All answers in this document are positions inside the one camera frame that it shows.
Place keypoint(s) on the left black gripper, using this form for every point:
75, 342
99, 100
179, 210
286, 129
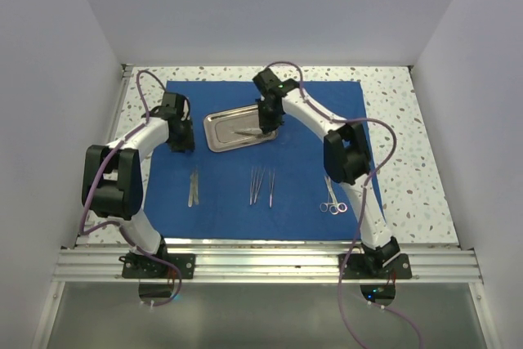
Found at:
188, 143

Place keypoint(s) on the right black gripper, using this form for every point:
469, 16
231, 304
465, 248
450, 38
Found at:
267, 124

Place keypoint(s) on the steel surgical scissors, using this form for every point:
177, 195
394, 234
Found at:
254, 132

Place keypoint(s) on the steel instrument tray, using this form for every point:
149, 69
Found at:
219, 129

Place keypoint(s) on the steel scalpel handle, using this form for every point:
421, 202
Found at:
191, 192
195, 186

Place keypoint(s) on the steel tweezers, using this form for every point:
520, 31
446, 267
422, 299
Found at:
257, 184
271, 183
252, 185

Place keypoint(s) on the blue surgical cloth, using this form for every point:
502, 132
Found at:
223, 212

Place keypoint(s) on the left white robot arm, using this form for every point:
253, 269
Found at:
112, 177

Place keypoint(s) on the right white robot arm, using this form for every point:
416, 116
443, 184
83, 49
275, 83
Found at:
346, 151

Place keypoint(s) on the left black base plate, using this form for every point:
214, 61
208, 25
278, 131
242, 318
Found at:
141, 267

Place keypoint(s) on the aluminium front rail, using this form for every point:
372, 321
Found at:
318, 264

